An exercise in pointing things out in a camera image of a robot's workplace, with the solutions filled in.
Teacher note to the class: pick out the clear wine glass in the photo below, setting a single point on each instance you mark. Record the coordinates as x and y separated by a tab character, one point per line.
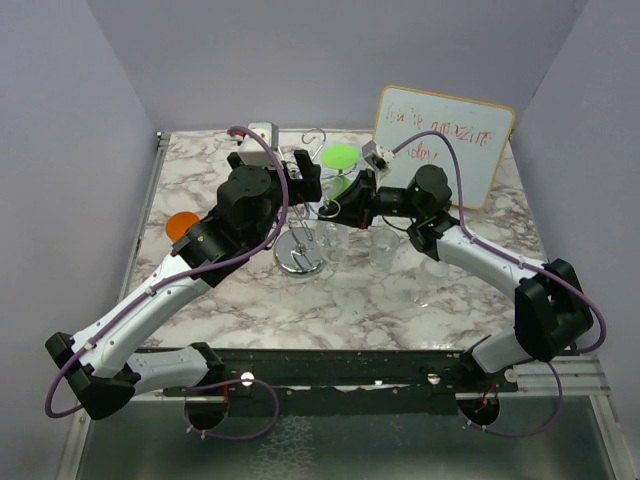
332	238
430	276

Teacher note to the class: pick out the black mounting rail base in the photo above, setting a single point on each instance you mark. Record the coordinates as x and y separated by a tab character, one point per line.
251	382

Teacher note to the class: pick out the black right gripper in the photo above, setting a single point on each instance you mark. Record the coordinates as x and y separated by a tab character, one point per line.
358	205

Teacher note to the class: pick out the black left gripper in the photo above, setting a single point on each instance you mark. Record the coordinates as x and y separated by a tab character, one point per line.
308	187

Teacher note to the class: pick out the chrome wine glass rack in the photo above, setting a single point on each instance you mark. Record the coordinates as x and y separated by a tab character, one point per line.
296	252

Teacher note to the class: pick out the dark orange plastic wine glass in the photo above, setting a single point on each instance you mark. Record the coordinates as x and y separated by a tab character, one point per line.
179	223

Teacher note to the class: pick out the yellow framed whiteboard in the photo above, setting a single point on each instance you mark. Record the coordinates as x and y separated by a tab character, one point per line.
423	127

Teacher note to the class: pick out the green plastic wine glass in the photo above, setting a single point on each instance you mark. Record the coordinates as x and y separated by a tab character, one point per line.
338	162

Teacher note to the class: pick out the clear wine glass lying down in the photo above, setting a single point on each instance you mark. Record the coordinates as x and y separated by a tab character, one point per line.
430	276

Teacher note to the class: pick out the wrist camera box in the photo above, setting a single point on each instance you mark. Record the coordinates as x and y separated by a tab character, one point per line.
251	152
378	158

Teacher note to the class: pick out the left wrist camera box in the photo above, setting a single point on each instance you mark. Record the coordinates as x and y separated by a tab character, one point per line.
251	152

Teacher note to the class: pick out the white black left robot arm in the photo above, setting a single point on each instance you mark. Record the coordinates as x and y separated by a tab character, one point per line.
103	364

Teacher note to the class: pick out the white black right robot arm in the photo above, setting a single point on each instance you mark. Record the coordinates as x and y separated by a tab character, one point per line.
550	310

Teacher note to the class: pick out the clear short tumbler glass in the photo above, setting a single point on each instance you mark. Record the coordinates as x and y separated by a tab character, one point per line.
383	248

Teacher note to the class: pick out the aluminium frame rail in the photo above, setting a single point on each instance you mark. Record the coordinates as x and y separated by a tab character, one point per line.
79	421

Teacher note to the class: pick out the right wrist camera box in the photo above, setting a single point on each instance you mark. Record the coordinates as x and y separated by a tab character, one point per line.
378	158

